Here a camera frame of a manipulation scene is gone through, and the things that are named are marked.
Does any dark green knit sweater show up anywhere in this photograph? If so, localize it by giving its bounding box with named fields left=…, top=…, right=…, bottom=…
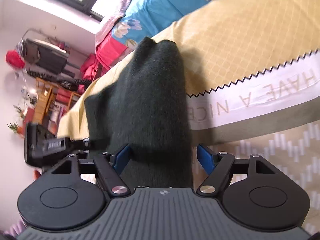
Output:
left=84, top=37, right=193, bottom=189

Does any clothes rack with garments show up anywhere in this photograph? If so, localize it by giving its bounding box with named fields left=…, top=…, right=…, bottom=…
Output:
left=5, top=28, right=92, bottom=92

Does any wooden shelf with boxes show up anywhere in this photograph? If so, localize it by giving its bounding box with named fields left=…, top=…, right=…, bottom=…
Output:
left=25, top=77, right=80, bottom=135

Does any red bags pile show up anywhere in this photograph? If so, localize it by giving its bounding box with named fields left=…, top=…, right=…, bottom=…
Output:
left=80, top=54, right=103, bottom=81

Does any yellow and pink patterned quilt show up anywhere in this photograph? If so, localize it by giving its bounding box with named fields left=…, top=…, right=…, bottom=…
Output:
left=56, top=0, right=320, bottom=235

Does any red blanket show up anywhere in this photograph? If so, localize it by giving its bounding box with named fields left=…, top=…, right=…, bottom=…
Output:
left=95, top=32, right=133, bottom=75

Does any pink floral pillow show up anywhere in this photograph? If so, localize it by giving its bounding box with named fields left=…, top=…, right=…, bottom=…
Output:
left=94, top=0, right=156, bottom=48

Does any blue floral bedsheet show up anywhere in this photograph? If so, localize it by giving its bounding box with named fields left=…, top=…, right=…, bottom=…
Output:
left=111, top=0, right=213, bottom=49

